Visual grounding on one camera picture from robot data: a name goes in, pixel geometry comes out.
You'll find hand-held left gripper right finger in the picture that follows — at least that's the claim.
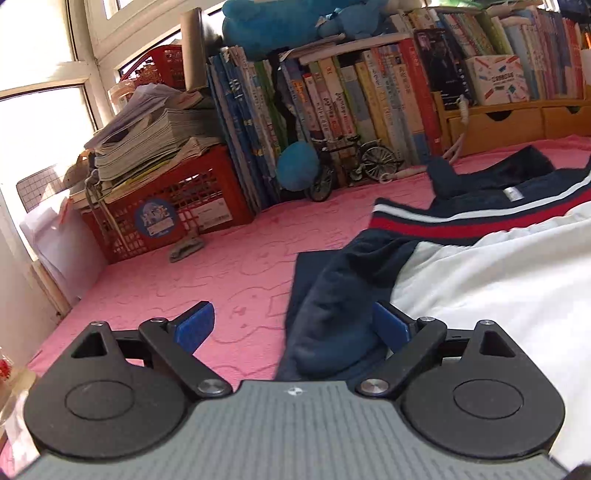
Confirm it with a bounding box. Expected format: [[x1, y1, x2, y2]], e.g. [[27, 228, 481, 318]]
[[353, 301, 517, 400]]

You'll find stack of papers and booklets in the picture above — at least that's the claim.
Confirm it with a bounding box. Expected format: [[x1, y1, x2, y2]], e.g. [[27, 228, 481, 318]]
[[69, 83, 227, 204]]

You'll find brown cardboard piece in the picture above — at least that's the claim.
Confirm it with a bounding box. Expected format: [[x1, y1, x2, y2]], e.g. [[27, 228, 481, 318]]
[[180, 9, 209, 90]]

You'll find pink blanket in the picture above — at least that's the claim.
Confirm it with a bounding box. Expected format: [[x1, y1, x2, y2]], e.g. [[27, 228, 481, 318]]
[[28, 134, 591, 384]]

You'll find skipping rope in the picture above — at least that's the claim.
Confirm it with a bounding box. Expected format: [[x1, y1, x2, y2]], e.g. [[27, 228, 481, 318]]
[[381, 95, 474, 184]]

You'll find beige board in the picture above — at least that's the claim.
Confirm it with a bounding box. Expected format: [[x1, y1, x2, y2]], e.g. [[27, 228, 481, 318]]
[[30, 261, 72, 317]]

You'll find white printed box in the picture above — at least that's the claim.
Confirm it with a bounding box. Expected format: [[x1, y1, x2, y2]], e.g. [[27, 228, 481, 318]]
[[464, 54, 532, 106]]

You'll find red basket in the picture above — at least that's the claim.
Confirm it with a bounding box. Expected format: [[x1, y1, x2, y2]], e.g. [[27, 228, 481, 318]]
[[117, 45, 185, 93]]

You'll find wooden drawer organiser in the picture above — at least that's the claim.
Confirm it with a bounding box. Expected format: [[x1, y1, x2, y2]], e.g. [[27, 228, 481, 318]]
[[431, 90, 591, 158]]

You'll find row of books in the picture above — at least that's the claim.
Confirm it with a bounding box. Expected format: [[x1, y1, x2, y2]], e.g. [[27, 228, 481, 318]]
[[205, 0, 591, 213]]

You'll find beige strap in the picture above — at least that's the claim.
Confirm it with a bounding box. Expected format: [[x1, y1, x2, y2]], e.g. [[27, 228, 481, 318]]
[[95, 182, 127, 252]]

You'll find navy jacket with striped cuffs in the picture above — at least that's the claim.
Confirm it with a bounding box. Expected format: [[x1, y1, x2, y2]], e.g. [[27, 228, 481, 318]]
[[276, 145, 591, 467]]

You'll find dark cover book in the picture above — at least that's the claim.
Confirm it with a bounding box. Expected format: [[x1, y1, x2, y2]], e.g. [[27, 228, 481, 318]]
[[413, 28, 476, 112]]

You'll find red plastic crate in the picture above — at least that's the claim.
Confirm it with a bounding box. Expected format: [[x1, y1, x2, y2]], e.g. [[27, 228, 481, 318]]
[[81, 145, 254, 265]]

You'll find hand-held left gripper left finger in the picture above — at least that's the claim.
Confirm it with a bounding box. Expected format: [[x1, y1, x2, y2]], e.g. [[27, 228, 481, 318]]
[[69, 300, 234, 398]]

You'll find small grey cloth piece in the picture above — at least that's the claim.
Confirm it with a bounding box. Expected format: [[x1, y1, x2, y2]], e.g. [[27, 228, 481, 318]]
[[168, 235, 205, 264]]

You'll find model bicycle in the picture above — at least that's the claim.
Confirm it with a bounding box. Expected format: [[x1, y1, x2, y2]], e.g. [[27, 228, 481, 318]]
[[305, 134, 400, 203]]

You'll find blue plush toy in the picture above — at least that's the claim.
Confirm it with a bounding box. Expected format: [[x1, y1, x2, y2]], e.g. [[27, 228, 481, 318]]
[[222, 0, 393, 61]]

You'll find blue plush ball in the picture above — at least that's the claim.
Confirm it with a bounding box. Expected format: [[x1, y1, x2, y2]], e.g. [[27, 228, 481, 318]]
[[276, 141, 320, 192]]

